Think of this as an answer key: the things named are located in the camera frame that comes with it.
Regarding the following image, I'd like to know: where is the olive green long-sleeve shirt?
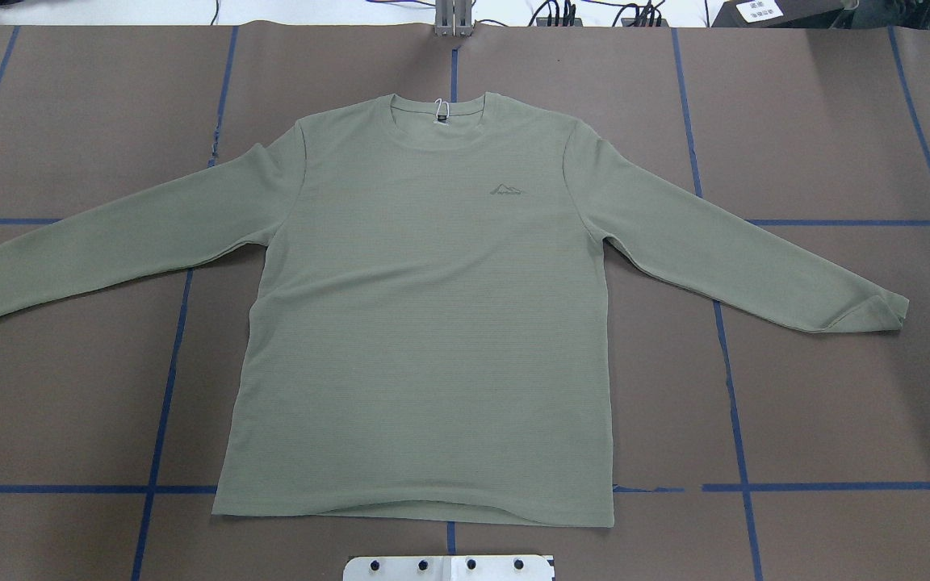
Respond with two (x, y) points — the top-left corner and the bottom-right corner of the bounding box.
(0, 93), (909, 527)

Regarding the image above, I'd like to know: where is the black box with white label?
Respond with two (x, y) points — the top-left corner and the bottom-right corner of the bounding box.
(710, 1), (860, 29)

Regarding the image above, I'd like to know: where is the aluminium frame post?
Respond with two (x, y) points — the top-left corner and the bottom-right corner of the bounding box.
(433, 0), (475, 37)

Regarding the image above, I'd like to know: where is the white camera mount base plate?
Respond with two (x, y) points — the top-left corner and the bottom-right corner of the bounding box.
(342, 554), (556, 580)

